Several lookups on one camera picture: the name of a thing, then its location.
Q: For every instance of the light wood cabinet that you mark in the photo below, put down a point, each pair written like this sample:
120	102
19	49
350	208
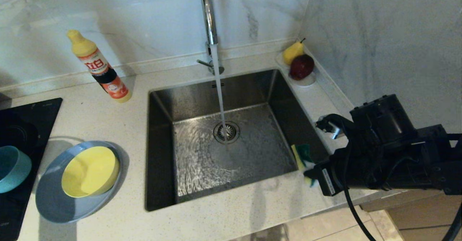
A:
426	215

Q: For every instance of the yellow dish soap bottle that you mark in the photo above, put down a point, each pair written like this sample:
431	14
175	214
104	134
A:
103	71

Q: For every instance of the stainless steel sink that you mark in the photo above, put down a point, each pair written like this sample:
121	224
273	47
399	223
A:
252	89

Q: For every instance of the dark red apple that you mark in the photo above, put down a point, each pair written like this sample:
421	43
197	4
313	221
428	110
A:
301	67

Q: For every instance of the grey-blue plate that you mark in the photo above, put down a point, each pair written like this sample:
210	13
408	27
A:
47	201

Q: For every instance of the green and yellow sponge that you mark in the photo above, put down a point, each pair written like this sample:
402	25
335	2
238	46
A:
302	154

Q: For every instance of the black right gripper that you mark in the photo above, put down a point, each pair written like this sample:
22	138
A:
346	174

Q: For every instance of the chrome kitchen faucet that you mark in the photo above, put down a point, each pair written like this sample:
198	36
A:
209	17

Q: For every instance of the black induction cooktop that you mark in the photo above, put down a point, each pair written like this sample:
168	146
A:
21	125

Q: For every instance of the teal bowl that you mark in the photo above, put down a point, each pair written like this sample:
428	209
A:
12	168

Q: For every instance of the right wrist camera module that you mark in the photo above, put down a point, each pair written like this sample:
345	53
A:
330	125

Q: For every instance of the metal sink drain strainer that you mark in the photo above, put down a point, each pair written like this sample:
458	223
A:
232	132

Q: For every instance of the yellow pear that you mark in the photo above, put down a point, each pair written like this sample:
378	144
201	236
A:
290	54

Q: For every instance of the running water stream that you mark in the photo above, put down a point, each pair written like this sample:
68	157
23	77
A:
218	89

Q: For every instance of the yellow bowl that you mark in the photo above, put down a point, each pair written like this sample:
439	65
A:
90	172

